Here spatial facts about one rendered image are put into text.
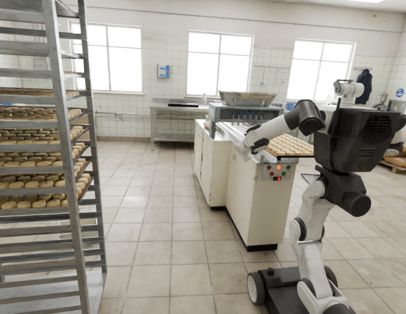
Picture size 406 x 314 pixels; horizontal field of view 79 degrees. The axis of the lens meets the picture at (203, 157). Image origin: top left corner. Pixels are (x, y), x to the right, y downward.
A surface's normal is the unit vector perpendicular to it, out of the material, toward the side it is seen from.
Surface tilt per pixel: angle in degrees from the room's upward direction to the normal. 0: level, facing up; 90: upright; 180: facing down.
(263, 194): 90
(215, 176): 90
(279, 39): 90
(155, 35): 90
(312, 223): 100
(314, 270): 47
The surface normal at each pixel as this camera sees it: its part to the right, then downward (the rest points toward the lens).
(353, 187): 0.16, -0.47
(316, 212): 0.17, 0.47
